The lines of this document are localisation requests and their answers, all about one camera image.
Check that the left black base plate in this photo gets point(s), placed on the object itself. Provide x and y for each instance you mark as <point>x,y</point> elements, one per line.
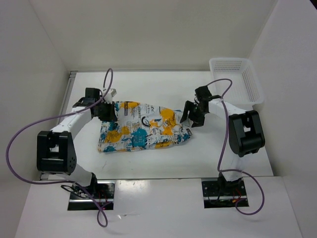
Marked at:
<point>80,201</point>

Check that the white teal yellow patterned shorts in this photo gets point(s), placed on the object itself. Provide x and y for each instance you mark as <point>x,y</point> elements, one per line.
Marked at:
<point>141,127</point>

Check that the white perforated plastic basket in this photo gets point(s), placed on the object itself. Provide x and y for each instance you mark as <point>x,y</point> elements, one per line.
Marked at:
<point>246,89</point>

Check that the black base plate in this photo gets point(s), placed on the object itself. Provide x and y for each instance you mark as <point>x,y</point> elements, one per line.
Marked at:
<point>217,193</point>
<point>80,201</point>

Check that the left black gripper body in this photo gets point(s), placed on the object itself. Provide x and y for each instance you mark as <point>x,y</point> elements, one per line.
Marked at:
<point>101,111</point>

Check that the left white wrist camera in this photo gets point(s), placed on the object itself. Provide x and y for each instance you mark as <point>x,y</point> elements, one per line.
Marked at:
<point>109,95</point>

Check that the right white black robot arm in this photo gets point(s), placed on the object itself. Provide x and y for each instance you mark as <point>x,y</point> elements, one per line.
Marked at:
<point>243,134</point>

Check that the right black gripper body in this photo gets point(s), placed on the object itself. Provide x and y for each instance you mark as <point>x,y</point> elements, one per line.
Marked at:
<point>196,111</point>

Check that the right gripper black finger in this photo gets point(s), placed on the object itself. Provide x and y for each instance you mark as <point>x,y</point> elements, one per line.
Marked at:
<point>187,112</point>
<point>198,122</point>

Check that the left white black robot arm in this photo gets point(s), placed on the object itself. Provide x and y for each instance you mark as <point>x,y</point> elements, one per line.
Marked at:
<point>55,148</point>

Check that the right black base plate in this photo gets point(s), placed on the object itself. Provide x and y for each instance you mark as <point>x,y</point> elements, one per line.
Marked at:
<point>217,193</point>

